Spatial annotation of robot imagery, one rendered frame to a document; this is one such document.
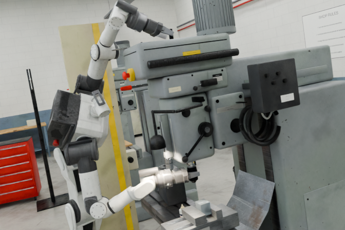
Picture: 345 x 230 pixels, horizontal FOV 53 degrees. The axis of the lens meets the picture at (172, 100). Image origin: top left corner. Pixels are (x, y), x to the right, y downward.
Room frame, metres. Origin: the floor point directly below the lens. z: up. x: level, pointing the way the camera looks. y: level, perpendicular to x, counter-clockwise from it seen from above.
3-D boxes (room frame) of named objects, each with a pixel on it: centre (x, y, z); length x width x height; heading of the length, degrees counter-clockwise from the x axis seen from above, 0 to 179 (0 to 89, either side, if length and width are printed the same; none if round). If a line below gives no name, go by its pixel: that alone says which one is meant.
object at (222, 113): (1.76, -0.22, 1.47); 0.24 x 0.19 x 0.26; 22
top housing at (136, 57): (1.69, -0.06, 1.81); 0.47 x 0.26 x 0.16; 112
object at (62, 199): (5.30, 2.09, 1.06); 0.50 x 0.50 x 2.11; 22
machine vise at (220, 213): (1.62, -0.04, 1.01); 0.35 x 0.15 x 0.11; 113
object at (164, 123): (1.65, 0.06, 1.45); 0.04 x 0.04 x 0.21; 22
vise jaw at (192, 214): (1.61, -0.02, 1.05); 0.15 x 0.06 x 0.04; 23
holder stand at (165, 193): (2.12, 0.09, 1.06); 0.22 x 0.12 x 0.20; 15
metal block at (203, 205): (1.63, -0.07, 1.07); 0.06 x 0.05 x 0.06; 23
